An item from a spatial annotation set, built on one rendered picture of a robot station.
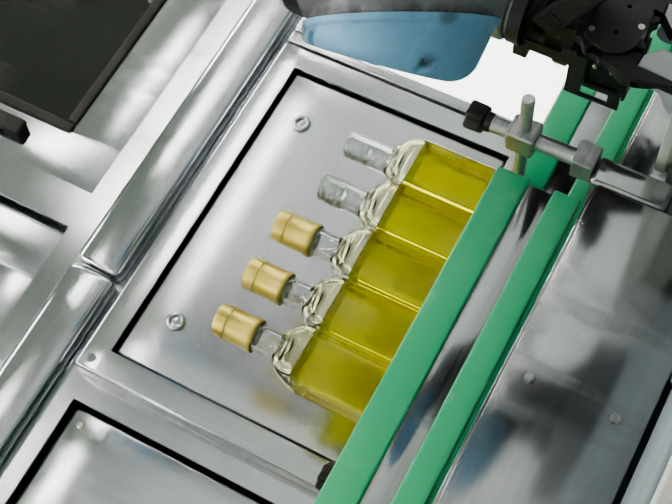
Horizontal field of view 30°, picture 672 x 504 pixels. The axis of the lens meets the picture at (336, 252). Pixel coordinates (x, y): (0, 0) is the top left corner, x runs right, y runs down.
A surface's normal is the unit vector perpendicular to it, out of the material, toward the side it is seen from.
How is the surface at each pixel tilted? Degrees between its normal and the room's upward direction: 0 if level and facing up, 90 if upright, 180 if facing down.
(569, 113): 90
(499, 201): 90
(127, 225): 90
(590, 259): 90
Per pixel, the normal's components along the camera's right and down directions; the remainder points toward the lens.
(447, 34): 0.38, 0.41
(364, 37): -0.30, 0.15
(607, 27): -0.06, -0.45
